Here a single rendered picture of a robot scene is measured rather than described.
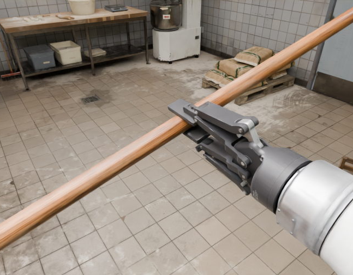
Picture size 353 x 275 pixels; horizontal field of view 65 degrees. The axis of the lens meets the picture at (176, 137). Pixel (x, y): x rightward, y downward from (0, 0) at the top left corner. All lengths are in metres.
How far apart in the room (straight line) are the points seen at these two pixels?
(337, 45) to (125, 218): 3.49
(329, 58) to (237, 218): 2.91
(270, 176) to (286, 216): 0.04
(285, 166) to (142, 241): 1.85
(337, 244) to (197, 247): 1.82
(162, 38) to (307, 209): 5.03
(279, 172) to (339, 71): 4.16
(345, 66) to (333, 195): 4.15
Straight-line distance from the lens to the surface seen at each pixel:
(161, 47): 5.29
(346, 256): 0.30
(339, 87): 4.51
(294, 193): 0.31
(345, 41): 4.39
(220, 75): 4.10
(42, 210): 0.41
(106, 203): 2.41
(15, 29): 4.54
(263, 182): 0.33
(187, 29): 5.44
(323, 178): 0.31
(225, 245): 2.11
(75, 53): 4.95
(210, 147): 0.43
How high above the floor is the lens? 1.70
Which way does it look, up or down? 33 degrees down
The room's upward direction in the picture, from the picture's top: straight up
